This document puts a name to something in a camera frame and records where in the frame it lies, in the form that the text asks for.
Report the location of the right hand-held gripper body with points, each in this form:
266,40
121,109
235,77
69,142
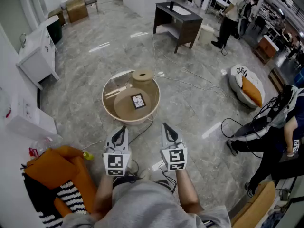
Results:
175,157

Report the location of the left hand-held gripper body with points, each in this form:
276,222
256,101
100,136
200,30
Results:
116,161

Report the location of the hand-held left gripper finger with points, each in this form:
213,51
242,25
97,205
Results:
126,138
111,140

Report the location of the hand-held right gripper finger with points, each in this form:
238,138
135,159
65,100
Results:
179,140
165,138

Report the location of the black square frame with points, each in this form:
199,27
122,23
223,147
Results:
138,101

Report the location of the person's right forearm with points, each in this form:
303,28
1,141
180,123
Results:
187,191

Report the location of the person's left forearm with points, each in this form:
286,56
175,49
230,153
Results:
102,193

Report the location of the round glass-top side table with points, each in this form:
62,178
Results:
111,90

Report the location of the yellow green bottle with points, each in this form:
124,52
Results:
88,155

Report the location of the person's grey shirt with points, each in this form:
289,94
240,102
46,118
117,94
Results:
147,205

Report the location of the black white striped blanket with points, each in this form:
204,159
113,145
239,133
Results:
69,196

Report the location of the clear plastic bag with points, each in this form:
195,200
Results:
46,145

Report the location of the black round chair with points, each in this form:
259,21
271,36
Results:
251,128

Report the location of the white beanbag seat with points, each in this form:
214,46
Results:
237,79

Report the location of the orange cushion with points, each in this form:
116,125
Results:
252,91

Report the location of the cream round bin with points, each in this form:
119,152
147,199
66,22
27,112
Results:
206,34

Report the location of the dark wooden sink vanity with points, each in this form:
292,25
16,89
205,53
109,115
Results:
187,30

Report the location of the white vanity cabinet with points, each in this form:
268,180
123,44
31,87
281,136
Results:
38,56

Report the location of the dark wooden crate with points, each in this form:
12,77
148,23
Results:
278,79

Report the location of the small white-topped wooden table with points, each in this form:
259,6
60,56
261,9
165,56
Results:
267,47

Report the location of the white sink basin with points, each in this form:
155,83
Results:
180,10

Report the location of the black faucet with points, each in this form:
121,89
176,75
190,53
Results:
171,6

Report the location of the chrome faucet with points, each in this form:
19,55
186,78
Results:
23,40

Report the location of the tan woven ottoman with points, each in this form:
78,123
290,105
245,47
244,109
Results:
76,9

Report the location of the small brown box stool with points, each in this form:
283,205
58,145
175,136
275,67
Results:
57,15

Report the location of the white rectangular bathtub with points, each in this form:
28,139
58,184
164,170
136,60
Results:
142,0

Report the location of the small metal side table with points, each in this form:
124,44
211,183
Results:
90,1

